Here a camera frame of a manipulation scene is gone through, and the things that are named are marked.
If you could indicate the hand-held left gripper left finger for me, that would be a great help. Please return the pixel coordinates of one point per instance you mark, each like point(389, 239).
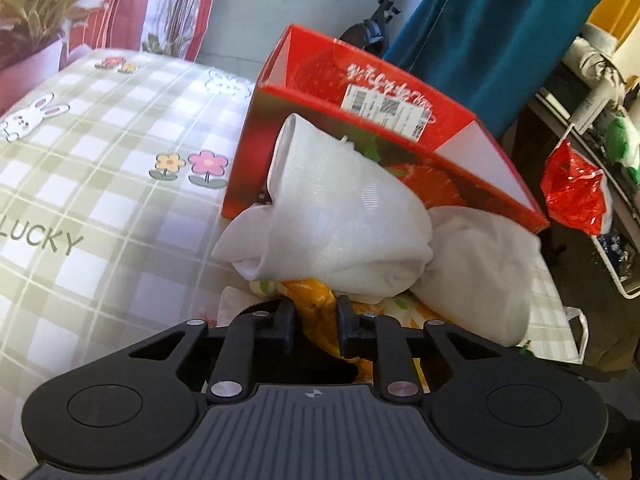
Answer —
point(285, 327)

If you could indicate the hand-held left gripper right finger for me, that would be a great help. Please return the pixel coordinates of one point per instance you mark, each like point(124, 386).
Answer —
point(347, 330)

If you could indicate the orange printed cloth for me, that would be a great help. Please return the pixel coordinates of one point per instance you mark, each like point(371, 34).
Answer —
point(317, 310)

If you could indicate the white mesh cloth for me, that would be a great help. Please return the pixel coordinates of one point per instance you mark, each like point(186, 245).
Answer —
point(340, 210)

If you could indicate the white plain cloth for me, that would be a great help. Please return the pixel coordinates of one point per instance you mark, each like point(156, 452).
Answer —
point(480, 270)

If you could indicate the red strawberry print box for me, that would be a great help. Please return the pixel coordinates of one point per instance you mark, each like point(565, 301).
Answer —
point(310, 72)

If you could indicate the red plastic bag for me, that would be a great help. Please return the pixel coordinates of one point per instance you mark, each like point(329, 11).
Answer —
point(570, 185)

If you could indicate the blue patterned packet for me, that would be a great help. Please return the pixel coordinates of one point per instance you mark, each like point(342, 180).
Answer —
point(612, 255)

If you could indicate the black metal equipment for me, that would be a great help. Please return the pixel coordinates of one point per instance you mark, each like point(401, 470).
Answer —
point(370, 32)

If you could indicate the teal curtain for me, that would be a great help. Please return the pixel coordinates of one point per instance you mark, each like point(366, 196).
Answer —
point(500, 35)

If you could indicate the white spray bottle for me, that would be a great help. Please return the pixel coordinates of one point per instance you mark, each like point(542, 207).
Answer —
point(595, 97)

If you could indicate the yellow curtain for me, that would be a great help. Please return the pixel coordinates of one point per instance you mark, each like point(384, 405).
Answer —
point(620, 10)

